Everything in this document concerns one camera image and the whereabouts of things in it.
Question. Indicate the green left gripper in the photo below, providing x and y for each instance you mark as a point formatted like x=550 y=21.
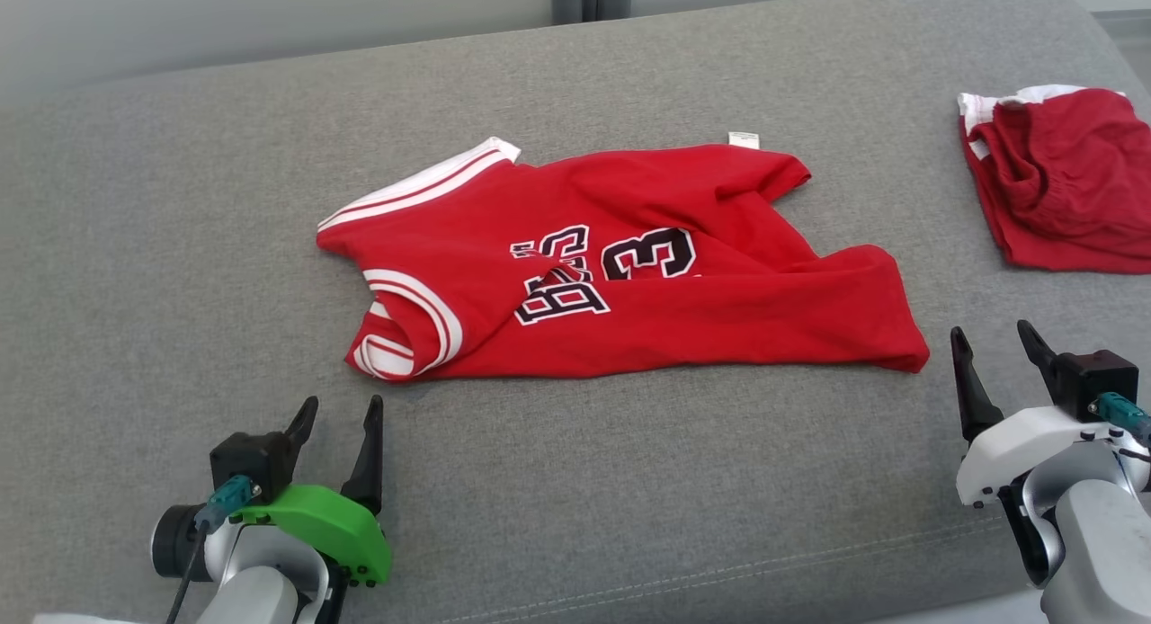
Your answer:
x=342 y=530

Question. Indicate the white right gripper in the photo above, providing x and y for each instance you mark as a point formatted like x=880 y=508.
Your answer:
x=1016 y=444

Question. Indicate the red shorts with white stripe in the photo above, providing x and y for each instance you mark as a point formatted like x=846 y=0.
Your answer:
x=1070 y=183

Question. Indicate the red Bulls 23 jersey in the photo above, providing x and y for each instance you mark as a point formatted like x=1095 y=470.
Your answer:
x=719 y=318

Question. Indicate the grey fabric sofa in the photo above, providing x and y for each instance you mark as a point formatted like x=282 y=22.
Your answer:
x=180 y=246

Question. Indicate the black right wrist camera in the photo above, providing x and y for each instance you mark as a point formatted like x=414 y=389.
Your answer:
x=1093 y=377

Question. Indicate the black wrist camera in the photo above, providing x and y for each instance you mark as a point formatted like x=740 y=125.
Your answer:
x=1093 y=377
x=247 y=458

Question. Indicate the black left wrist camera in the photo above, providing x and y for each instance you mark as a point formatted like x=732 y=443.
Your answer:
x=247 y=458

